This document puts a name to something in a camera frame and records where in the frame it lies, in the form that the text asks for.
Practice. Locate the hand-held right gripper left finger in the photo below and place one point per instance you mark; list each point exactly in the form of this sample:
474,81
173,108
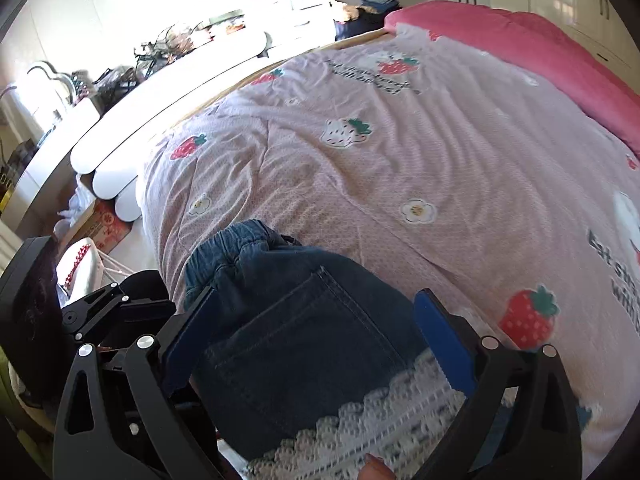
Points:
187,340

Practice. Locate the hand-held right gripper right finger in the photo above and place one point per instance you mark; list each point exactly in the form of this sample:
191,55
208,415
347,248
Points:
442,340

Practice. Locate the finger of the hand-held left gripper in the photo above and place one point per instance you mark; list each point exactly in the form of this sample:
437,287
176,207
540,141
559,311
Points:
147,292
92,307

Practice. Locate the blue denim pants lace trim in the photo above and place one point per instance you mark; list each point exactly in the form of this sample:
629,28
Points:
300,340

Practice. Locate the person's right hand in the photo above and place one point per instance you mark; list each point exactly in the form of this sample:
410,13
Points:
377,467

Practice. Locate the white object with red beads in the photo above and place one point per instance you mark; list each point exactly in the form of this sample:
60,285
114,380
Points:
77,262

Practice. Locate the red cardboard box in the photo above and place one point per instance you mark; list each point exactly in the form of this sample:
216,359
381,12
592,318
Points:
107,225

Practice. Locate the white dresser with clutter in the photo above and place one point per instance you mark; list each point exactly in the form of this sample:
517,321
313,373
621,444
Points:
50,145

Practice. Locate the pink strawberry printed blanket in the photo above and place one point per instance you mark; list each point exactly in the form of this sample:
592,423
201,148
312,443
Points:
400,150

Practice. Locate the white cloud-shaped headboard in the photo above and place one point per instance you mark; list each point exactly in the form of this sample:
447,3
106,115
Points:
175,95

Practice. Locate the white chair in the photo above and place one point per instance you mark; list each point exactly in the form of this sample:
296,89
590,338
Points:
40,67

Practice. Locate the pink quilt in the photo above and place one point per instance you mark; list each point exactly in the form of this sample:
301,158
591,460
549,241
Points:
525,45

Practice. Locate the dark clothes pile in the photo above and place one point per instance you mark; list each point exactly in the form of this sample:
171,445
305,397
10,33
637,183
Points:
362,22

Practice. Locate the folded blue clothes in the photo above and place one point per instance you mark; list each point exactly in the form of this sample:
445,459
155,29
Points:
380,0

